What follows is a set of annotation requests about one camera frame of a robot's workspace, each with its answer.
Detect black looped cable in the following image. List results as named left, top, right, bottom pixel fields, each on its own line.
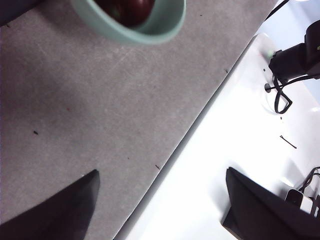
left=272, top=74, right=320, bottom=115

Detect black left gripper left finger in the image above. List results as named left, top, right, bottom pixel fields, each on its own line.
left=0, top=169, right=101, bottom=240

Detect black thin cable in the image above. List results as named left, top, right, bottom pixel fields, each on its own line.
left=297, top=166, right=320, bottom=194

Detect teal ribbed bowl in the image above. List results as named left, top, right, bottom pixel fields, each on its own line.
left=71, top=0, right=187, bottom=47

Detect dark red plum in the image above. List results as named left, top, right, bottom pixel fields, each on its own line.
left=96, top=0, right=156, bottom=27

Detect black and white device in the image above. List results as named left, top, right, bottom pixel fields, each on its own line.
left=284, top=188, right=320, bottom=217

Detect white robot mounting platform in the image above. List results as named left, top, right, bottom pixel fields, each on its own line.
left=112, top=32, right=320, bottom=240

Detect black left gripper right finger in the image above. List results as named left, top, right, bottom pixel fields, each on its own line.
left=221, top=166, right=320, bottom=240

